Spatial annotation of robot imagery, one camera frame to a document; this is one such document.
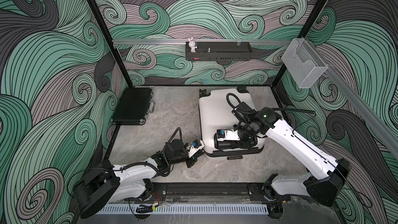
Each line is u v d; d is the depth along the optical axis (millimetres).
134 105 1006
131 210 687
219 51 954
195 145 669
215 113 794
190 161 690
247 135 576
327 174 383
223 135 599
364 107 573
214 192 746
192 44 879
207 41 930
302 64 828
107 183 417
